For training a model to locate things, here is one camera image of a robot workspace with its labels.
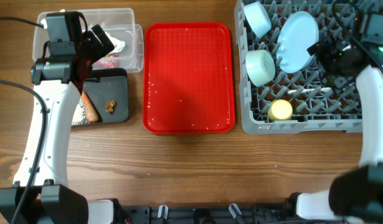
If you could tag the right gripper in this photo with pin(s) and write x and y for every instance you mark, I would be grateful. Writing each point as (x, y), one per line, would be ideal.
(324, 55)

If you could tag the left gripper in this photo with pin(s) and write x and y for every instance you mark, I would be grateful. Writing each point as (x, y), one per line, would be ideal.
(98, 51)

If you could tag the red snack wrapper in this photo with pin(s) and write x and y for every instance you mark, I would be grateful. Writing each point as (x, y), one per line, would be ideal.
(109, 61)

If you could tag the white tissue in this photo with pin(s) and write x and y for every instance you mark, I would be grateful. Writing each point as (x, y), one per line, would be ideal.
(119, 45)

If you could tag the white plastic spoon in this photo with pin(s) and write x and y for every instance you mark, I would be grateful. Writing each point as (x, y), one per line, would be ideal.
(304, 90)

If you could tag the light blue plate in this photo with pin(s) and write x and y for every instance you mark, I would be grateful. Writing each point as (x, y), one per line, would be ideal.
(298, 33)

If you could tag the brown food scrap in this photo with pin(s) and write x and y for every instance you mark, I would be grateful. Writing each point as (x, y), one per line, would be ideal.
(110, 106)

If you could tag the orange carrot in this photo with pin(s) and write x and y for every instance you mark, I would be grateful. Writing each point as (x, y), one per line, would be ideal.
(90, 113)

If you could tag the yellow plastic cup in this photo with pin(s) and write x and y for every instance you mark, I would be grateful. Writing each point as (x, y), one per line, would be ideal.
(280, 110)

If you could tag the mint green bowl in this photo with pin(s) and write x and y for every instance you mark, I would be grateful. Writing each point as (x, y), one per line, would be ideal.
(260, 67)

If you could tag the light blue rice bowl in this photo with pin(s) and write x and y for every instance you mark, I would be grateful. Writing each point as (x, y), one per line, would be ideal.
(258, 19)

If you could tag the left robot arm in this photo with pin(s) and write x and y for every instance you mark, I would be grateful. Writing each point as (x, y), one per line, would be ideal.
(40, 192)

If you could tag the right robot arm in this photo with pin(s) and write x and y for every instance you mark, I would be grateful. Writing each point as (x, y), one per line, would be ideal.
(357, 194)

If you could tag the grey dishwasher rack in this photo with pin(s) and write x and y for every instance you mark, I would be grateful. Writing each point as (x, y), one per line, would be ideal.
(316, 110)

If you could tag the clear plastic bin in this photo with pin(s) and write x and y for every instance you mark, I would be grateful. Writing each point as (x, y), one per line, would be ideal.
(119, 23)

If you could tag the black plastic bin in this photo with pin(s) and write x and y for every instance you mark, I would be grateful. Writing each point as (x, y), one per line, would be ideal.
(104, 85)

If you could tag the red serving tray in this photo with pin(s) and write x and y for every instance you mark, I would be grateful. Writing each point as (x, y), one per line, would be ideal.
(188, 78)

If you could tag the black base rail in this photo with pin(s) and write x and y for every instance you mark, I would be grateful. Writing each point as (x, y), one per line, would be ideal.
(253, 214)

